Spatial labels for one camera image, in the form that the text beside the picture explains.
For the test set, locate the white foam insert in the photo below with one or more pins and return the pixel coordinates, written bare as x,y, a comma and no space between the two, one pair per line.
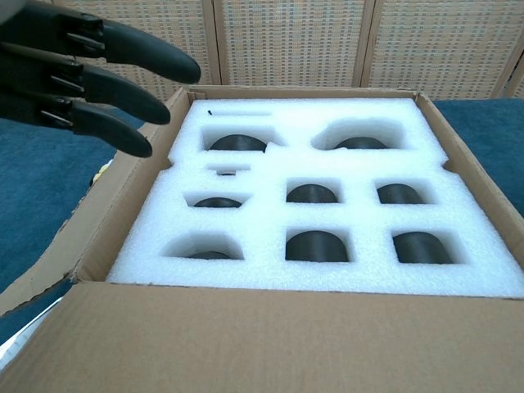
266,213

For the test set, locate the white ID card holder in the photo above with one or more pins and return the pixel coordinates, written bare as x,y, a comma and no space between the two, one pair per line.
14,341

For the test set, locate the small black flat part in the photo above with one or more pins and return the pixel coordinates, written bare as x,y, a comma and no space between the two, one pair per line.
226,173

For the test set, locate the red cardboard box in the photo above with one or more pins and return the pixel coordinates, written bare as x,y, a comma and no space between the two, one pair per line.
245,348

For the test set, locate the teal table cloth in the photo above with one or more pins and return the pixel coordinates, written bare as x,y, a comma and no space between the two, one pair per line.
41,184

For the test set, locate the black cylindrical part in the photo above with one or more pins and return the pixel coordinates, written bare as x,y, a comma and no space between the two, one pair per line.
237,143
317,247
400,195
313,194
217,202
360,143
423,249

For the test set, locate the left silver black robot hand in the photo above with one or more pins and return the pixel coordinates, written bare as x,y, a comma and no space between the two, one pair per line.
41,82

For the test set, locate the wicker folding screen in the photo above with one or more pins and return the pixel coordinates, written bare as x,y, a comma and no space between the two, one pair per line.
286,41

